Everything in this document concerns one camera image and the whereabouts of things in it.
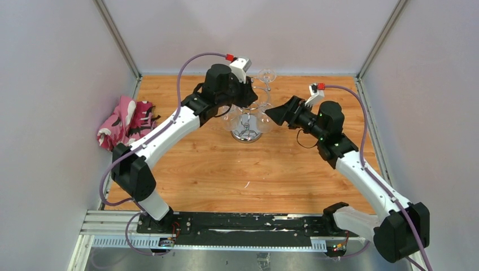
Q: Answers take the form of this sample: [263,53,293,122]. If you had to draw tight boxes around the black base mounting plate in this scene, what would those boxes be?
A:
[136,212,355,248]

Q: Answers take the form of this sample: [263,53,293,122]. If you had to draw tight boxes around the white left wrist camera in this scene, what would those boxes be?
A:
[225,54,252,84]

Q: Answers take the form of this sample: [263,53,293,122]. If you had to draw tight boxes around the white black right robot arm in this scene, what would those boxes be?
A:
[265,96,430,263]

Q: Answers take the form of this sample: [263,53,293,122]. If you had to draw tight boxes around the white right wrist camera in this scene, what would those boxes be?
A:
[305,83,325,108]

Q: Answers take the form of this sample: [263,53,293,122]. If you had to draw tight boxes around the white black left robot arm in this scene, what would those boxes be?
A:
[111,58,258,233]

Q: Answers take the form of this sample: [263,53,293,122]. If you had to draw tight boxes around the chrome spiral wine glass rack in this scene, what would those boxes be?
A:
[230,77,272,143]

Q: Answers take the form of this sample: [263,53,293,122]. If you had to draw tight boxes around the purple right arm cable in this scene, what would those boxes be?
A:
[323,84,435,271]

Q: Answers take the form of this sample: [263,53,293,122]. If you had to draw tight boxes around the aluminium frame rail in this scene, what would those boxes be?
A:
[80,211,366,254]

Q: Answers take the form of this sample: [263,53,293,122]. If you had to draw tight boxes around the pink camouflage cloth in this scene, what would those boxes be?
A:
[97,96,160,151]

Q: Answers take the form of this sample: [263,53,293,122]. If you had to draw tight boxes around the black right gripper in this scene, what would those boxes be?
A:
[265,95,326,141]

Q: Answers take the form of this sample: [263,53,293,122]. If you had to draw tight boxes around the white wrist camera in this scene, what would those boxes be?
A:
[305,83,325,108]
[225,54,252,84]

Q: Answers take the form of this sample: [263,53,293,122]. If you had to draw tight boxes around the patterned clear wine glass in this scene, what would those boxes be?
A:
[254,109,274,133]

